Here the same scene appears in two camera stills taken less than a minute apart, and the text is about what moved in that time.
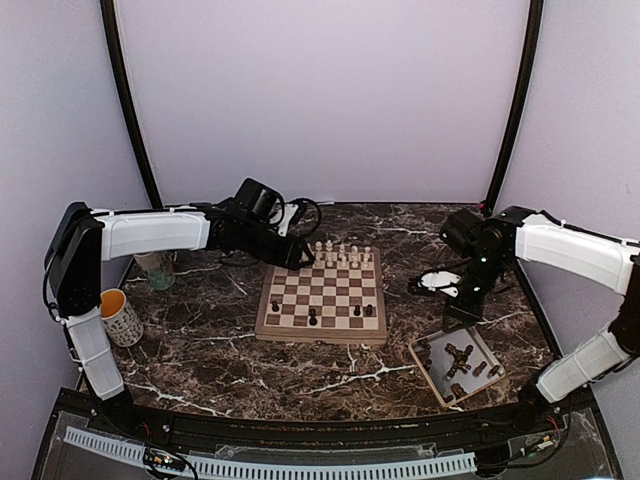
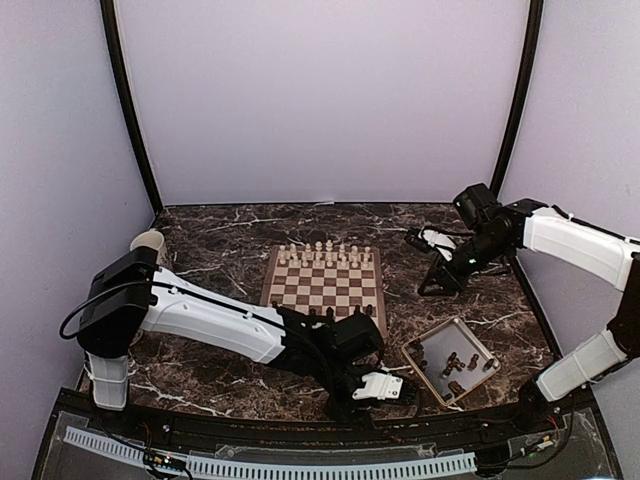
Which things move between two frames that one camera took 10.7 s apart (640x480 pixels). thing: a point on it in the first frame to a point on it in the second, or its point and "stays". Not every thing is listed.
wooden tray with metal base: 457,363 stays
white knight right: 354,256 stays
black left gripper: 290,255 to 351,414
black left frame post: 115,48 stays
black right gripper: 469,314 to 453,281
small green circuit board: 162,459 stays
